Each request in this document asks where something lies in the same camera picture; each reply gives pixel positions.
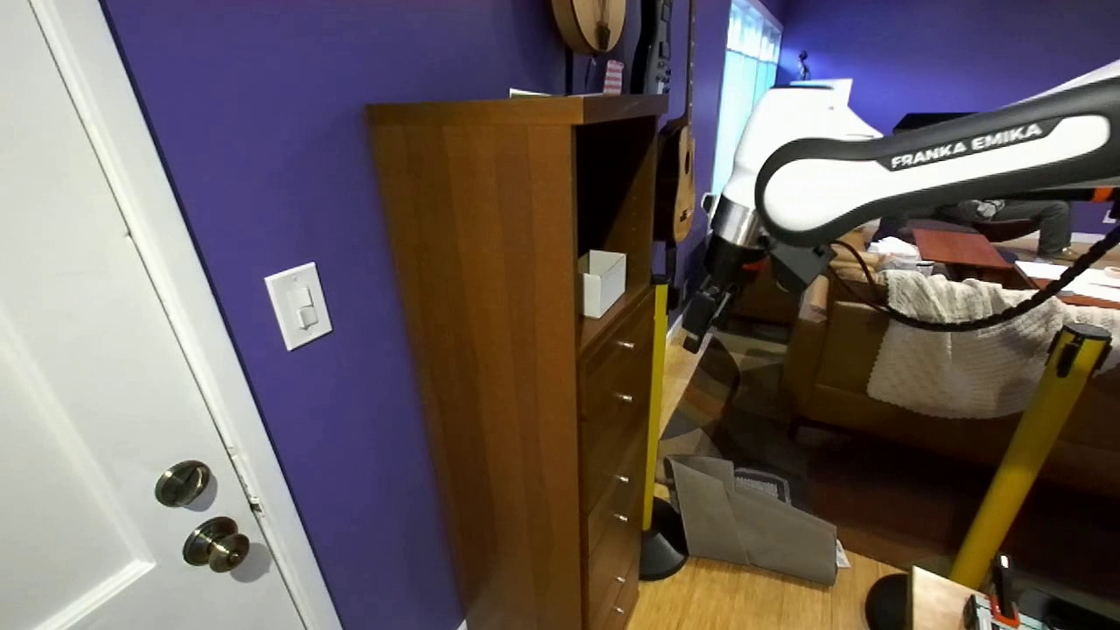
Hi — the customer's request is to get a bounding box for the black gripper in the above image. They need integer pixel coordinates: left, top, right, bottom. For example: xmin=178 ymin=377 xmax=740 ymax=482
xmin=684 ymin=237 xmax=767 ymax=353

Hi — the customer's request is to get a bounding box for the wooden drawer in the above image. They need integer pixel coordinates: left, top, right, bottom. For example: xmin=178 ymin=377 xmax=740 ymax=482
xmin=580 ymin=294 xmax=652 ymax=413

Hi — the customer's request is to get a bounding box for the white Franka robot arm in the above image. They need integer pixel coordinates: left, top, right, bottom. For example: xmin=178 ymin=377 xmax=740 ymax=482
xmin=684 ymin=64 xmax=1120 ymax=350

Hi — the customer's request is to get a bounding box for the brown wooden drawer cabinet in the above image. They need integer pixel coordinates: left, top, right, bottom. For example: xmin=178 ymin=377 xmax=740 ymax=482
xmin=367 ymin=94 xmax=662 ymax=630

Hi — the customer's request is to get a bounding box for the white box on shelf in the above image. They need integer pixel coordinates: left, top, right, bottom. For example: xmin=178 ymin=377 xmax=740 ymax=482
xmin=580 ymin=248 xmax=626 ymax=317

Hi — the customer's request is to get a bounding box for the bright window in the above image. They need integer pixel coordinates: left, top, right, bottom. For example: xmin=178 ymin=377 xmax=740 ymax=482
xmin=711 ymin=0 xmax=781 ymax=190

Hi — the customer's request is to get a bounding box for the bed with white bedding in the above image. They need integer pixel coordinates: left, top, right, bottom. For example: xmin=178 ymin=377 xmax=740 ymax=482
xmin=781 ymin=223 xmax=1120 ymax=502

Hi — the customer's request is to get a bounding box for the grey folded cardboard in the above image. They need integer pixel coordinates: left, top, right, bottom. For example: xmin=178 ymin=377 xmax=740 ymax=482
xmin=668 ymin=455 xmax=837 ymax=588

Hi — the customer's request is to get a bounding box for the brass door knob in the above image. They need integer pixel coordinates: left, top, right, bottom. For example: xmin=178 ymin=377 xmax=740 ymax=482
xmin=182 ymin=518 xmax=249 ymax=575

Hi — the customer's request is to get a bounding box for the brass deadbolt lock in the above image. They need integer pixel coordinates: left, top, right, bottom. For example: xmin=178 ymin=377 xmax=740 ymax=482
xmin=153 ymin=457 xmax=213 ymax=506

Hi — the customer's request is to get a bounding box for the white panelled door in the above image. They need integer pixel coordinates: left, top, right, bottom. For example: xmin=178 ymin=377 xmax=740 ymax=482
xmin=0 ymin=0 xmax=339 ymax=630

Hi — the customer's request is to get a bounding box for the wooden guitar on wall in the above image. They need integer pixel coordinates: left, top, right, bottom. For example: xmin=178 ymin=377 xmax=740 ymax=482
xmin=551 ymin=0 xmax=626 ymax=57

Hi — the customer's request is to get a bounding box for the yellow stanchion post black base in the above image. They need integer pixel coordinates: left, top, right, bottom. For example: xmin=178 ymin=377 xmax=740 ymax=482
xmin=641 ymin=283 xmax=684 ymax=581

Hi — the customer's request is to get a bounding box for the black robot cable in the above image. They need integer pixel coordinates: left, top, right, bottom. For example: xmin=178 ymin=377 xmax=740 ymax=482
xmin=855 ymin=223 xmax=1120 ymax=336

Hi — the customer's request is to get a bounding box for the white light switch plate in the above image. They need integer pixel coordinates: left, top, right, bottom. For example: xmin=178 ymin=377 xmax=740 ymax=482
xmin=265 ymin=262 xmax=332 ymax=350

